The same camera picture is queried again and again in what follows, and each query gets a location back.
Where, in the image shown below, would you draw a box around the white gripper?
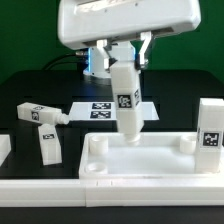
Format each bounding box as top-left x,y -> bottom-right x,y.
58,0 -> 201,70

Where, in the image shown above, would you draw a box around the white desk top tray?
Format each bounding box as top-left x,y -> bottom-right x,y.
78,132 -> 224,180

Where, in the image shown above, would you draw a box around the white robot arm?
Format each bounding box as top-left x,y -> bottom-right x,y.
58,0 -> 201,80

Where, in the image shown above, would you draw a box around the white marker plate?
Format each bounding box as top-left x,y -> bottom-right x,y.
69,102 -> 159,121

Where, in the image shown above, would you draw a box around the black cables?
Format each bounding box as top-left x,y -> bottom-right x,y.
41,49 -> 90,72

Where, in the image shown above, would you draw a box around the white left rail block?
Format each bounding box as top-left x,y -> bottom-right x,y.
0,135 -> 11,166

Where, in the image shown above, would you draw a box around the white front rail barrier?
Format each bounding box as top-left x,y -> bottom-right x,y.
0,177 -> 224,207

